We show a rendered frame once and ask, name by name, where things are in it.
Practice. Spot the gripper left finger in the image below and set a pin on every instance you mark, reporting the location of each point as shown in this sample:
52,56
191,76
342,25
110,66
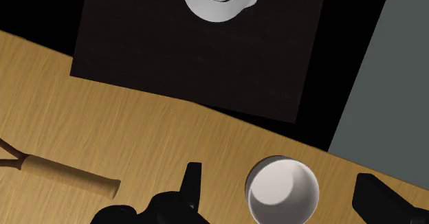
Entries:
189,196

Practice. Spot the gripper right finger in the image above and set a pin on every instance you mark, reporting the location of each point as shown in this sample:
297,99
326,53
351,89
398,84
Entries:
382,200

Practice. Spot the white cup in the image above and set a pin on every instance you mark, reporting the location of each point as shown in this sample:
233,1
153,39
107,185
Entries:
283,193

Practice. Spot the dark robot stand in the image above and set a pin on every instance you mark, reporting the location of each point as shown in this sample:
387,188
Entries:
187,59

